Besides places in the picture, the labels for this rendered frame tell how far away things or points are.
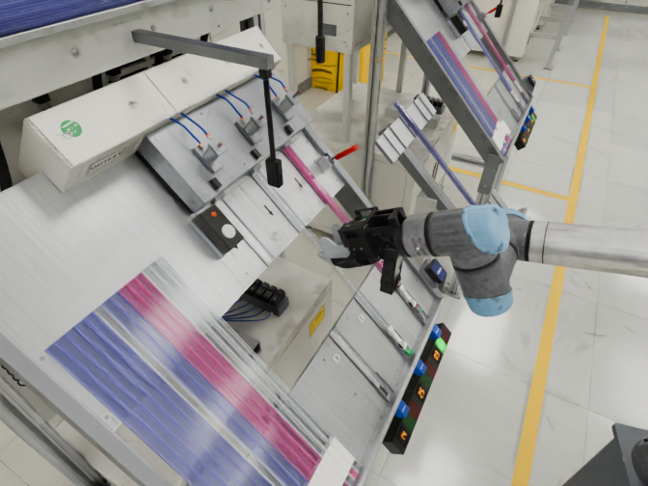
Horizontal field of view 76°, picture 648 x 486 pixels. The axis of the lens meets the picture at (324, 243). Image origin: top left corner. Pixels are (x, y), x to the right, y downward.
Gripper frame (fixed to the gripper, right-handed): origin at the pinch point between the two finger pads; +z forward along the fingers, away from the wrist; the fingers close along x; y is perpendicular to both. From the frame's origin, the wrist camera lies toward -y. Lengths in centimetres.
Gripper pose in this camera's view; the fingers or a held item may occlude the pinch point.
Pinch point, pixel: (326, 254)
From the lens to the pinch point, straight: 84.6
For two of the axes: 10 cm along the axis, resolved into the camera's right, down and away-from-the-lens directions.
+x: -4.9, 5.8, -6.5
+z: -7.6, 0.8, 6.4
